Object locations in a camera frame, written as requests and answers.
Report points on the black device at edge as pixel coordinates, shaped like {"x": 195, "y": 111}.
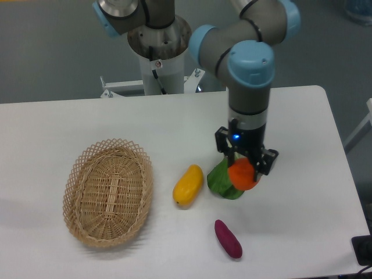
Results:
{"x": 362, "y": 249}

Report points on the white frame at right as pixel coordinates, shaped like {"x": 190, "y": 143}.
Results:
{"x": 359, "y": 132}

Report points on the purple sweet potato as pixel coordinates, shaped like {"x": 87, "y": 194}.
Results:
{"x": 227, "y": 240}

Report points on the woven wicker basket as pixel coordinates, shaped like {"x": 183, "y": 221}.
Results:
{"x": 108, "y": 194}

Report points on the orange fruit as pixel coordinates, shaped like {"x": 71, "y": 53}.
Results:
{"x": 242, "y": 174}

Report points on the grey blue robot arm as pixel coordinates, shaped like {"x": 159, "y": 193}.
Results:
{"x": 240, "y": 56}

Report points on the blue bag in corner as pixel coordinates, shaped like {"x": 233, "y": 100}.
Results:
{"x": 359, "y": 11}

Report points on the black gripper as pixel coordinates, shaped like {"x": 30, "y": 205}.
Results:
{"x": 248, "y": 143}

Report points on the green bok choy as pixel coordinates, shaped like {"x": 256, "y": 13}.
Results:
{"x": 219, "y": 182}

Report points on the yellow mango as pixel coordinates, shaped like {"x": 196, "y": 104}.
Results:
{"x": 188, "y": 186}

